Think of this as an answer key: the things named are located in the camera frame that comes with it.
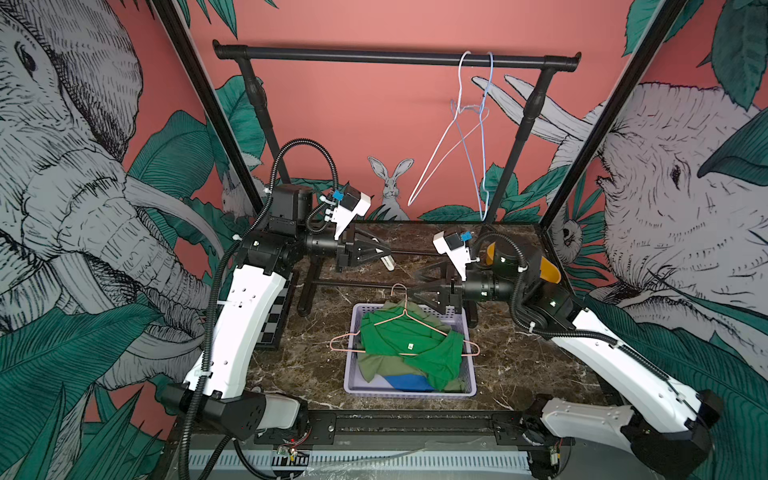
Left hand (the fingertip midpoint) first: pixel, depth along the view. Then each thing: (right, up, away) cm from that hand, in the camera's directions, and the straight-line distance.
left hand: (387, 248), depth 57 cm
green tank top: (+11, -26, +19) cm, 34 cm away
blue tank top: (+5, -36, +22) cm, 42 cm away
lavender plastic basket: (-9, -37, +25) cm, 46 cm away
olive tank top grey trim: (-4, -31, +21) cm, 38 cm away
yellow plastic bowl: (+55, -7, +44) cm, 71 cm away
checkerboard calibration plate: (-36, -26, +31) cm, 54 cm away
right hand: (+5, -6, -1) cm, 8 cm away
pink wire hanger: (+16, -24, +23) cm, 37 cm away
